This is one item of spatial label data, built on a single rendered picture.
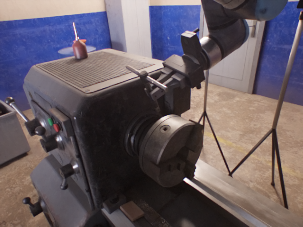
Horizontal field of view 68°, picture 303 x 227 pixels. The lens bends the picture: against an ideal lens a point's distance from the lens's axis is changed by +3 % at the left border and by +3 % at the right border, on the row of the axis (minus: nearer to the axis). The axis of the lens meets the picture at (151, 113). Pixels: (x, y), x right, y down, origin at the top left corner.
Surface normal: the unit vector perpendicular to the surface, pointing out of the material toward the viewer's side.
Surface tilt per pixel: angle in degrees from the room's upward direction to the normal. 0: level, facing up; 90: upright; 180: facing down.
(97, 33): 90
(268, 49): 90
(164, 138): 35
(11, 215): 0
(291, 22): 90
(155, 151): 57
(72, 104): 45
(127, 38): 90
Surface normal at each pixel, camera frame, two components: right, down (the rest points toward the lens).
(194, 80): 0.52, 0.44
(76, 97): -0.57, -0.36
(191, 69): -0.34, -0.68
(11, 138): 0.74, 0.29
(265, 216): -0.07, -0.87
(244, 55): -0.74, 0.37
